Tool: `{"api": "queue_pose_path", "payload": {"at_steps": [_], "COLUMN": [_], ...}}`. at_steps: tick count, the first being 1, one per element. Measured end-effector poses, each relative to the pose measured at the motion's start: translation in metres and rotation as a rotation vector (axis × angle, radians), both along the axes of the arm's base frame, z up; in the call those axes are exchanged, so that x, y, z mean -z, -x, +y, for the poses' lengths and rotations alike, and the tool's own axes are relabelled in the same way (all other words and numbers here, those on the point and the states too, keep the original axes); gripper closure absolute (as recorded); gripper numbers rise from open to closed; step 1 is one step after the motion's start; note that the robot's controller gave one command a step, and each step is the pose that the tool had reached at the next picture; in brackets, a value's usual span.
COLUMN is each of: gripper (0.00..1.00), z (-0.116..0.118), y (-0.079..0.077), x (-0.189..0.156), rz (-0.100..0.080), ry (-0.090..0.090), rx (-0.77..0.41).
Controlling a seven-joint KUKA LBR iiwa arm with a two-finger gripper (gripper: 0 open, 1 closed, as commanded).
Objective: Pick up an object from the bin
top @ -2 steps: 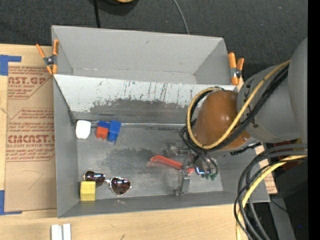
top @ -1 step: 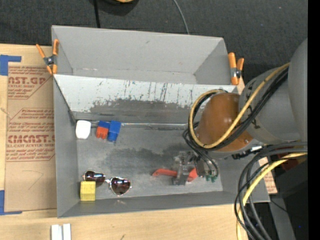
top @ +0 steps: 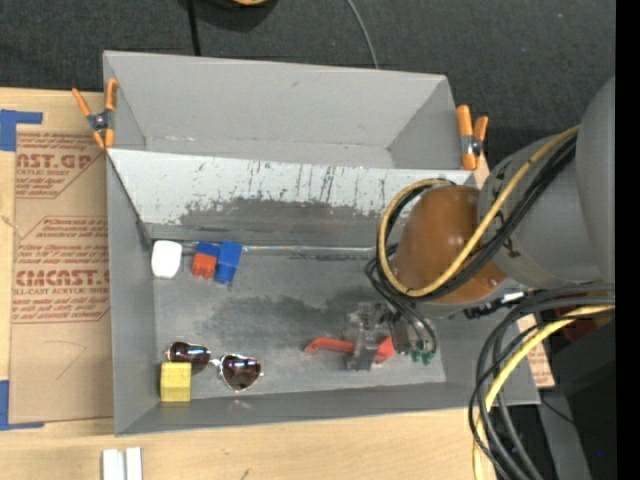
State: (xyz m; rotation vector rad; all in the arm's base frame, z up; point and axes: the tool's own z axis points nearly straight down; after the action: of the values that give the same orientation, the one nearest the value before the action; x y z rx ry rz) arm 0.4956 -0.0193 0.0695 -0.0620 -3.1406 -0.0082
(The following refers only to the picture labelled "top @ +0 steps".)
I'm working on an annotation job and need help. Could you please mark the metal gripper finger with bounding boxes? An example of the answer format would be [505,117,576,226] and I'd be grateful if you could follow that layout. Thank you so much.
[346,303,389,342]
[343,340,380,372]

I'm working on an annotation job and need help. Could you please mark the orange tool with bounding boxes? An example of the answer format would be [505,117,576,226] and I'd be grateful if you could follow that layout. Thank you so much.
[303,336,397,365]

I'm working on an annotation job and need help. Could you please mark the grey metal bin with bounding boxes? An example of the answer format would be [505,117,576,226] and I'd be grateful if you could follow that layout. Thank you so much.
[102,50,541,437]

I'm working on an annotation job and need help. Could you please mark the heart-shaped sunglasses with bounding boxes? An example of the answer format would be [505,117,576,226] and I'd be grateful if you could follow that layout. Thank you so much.
[164,340,265,394]

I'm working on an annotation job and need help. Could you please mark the blue block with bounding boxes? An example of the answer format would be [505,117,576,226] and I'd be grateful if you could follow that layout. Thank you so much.
[196,240,244,285]

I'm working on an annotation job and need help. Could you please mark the orange block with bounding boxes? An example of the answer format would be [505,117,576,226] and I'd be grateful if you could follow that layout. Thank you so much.
[191,252,219,279]

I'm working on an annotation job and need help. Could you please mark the yellow block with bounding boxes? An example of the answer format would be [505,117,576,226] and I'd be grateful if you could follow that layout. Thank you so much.
[159,361,194,404]

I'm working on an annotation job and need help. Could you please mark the white block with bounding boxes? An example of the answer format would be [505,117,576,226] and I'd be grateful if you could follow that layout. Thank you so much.
[151,239,184,280]

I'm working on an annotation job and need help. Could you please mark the brown cardboard board red print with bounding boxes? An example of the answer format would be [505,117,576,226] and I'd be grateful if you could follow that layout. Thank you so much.
[0,86,556,432]

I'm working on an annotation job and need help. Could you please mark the black cylinder on white bracket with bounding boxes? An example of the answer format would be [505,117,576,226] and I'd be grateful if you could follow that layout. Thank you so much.
[462,290,529,320]

